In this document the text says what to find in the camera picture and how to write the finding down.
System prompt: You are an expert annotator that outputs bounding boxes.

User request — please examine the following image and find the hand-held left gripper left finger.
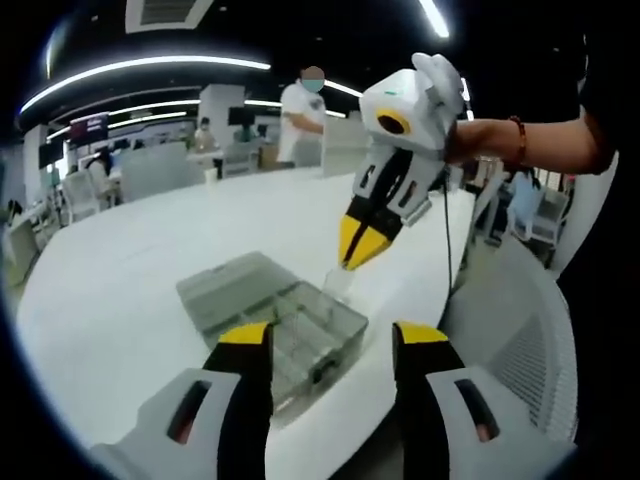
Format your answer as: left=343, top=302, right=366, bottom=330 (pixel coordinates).
left=92, top=321, right=275, bottom=480

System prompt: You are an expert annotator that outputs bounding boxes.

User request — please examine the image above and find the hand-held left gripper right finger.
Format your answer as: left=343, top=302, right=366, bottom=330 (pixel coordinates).
left=392, top=321, right=576, bottom=480

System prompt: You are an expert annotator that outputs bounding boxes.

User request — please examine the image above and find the small clear plastic bag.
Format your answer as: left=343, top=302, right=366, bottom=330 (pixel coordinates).
left=321, top=267, right=359, bottom=304

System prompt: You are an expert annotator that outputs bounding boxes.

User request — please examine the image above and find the grey transparent dual guide fixture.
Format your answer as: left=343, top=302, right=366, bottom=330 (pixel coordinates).
left=175, top=251, right=370, bottom=419

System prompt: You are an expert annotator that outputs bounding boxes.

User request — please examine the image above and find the person's right hand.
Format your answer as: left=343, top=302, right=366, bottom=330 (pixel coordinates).
left=442, top=119, right=484, bottom=167

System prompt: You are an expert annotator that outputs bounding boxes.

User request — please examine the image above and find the grey desk partition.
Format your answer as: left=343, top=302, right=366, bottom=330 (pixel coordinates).
left=322, top=117, right=375, bottom=179
left=118, top=141, right=197, bottom=202

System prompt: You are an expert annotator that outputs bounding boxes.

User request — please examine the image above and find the curved ceiling light strip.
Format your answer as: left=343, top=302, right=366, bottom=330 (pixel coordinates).
left=19, top=55, right=272, bottom=116
left=418, top=0, right=451, bottom=39

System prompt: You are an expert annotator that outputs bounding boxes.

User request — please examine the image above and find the grey mesh office chair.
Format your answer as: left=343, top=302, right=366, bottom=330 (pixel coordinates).
left=443, top=238, right=580, bottom=447

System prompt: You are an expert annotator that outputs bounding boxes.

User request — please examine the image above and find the person's black clothing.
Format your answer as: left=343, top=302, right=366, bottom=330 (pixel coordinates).
left=554, top=29, right=640, bottom=451

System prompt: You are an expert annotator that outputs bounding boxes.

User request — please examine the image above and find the ceiling air conditioner vent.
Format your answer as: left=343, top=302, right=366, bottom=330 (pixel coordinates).
left=124, top=0, right=210, bottom=34

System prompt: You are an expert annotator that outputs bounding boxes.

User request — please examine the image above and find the white office chair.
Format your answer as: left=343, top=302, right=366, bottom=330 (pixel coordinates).
left=61, top=172, right=102, bottom=222

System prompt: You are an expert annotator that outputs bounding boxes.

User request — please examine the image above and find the red bead bracelet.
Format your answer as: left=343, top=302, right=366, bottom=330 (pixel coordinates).
left=508, top=115, right=528, bottom=170

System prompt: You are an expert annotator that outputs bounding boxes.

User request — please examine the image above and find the red wall screen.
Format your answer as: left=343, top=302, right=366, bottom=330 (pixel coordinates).
left=68, top=113, right=110, bottom=145

